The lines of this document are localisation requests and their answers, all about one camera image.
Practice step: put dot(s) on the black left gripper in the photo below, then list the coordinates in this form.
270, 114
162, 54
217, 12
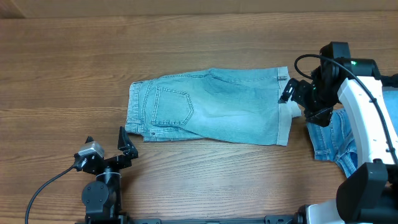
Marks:
127, 149

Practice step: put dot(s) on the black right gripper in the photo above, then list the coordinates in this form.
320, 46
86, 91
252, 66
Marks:
298, 93

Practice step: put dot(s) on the light blue denim shorts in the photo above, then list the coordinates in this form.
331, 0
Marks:
239, 106

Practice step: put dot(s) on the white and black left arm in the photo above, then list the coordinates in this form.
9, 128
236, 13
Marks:
102, 197

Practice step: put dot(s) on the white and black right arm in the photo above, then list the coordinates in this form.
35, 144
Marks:
369, 195

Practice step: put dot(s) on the darker blue denim shorts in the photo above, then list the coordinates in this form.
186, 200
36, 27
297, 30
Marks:
335, 142

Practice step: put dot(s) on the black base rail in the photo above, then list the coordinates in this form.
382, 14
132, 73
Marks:
268, 219

